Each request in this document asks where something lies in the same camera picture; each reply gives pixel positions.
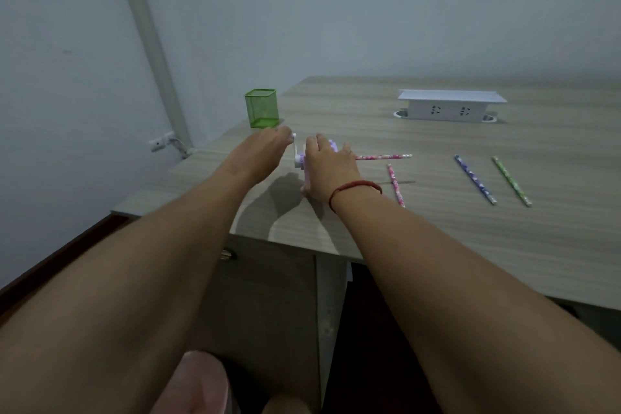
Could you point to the person's right hand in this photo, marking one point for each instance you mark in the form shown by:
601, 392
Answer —
330, 171

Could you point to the person's left hand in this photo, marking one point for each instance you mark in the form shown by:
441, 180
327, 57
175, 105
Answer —
262, 151

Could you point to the purple pencil sharpener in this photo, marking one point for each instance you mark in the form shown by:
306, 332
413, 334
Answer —
301, 161

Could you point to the green mesh pen holder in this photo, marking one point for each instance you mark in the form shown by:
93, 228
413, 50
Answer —
263, 113

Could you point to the pink floral pencil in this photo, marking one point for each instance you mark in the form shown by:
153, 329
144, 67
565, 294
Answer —
396, 185
385, 156

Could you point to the blue patterned pencil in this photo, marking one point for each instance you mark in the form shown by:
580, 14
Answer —
475, 180

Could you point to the green patterned pencil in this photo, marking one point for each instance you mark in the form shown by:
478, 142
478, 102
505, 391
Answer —
512, 182

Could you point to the person's right forearm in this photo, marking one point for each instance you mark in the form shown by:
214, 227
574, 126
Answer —
461, 302

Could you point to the person's left forearm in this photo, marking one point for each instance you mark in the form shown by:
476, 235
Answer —
121, 292

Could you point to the person's bare knee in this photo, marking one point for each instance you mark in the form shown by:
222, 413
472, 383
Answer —
286, 406

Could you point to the person's pink clothing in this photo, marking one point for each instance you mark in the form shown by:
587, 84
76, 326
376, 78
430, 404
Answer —
199, 384

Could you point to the metal cabinet knob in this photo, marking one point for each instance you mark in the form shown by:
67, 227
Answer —
228, 255

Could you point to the white desk socket box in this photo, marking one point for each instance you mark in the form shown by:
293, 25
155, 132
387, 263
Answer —
446, 110

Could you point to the wooden desk cabinet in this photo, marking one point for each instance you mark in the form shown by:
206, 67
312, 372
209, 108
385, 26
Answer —
271, 302

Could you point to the white wall socket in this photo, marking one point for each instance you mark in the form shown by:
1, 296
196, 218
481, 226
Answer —
160, 142

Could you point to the white wall pipe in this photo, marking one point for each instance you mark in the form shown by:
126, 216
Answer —
148, 35

